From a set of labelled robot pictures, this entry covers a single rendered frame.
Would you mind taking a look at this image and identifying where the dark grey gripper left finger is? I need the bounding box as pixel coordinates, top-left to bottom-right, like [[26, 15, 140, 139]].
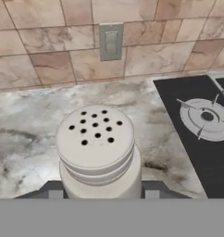
[[14, 180, 69, 200]]

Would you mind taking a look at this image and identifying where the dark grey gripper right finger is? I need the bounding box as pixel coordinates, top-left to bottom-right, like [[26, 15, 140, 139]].
[[140, 180, 192, 200]]

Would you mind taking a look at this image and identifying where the white shaker with holed lid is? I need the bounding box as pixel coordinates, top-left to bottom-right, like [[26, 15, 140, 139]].
[[55, 104, 143, 200]]

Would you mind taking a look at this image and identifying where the black hob with grey burner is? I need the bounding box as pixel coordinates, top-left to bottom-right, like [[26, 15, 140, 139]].
[[152, 74, 224, 199]]

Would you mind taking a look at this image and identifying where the grey wall switch plate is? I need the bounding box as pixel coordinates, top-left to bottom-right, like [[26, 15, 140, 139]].
[[98, 21, 125, 62]]

